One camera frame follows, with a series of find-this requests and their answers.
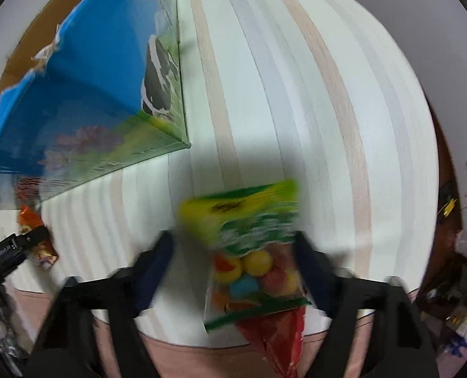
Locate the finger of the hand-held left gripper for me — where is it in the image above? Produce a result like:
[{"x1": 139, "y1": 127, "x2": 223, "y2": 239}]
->
[{"x1": 0, "y1": 225, "x2": 50, "y2": 280}]

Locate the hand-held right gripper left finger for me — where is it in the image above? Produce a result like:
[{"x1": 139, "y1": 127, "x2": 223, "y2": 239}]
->
[{"x1": 28, "y1": 230, "x2": 175, "y2": 378}]

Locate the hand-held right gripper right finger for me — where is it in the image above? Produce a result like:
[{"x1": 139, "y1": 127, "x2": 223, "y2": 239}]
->
[{"x1": 292, "y1": 232, "x2": 441, "y2": 378}]

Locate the orange panda snack packet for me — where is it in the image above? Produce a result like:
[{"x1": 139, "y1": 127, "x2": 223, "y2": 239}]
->
[{"x1": 16, "y1": 205, "x2": 59, "y2": 271}]

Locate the green colourful candy packet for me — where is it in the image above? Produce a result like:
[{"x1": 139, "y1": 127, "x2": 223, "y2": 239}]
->
[{"x1": 178, "y1": 179, "x2": 313, "y2": 333}]

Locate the blue printed cardboard box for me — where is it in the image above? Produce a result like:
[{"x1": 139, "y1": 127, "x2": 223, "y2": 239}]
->
[{"x1": 0, "y1": 0, "x2": 190, "y2": 211}]

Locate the small red snack packet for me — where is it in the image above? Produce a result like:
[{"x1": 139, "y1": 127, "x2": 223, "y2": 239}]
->
[{"x1": 233, "y1": 303, "x2": 309, "y2": 378}]

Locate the yellow plug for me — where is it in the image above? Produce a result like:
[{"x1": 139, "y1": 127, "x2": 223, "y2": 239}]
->
[{"x1": 440, "y1": 197, "x2": 458, "y2": 217}]

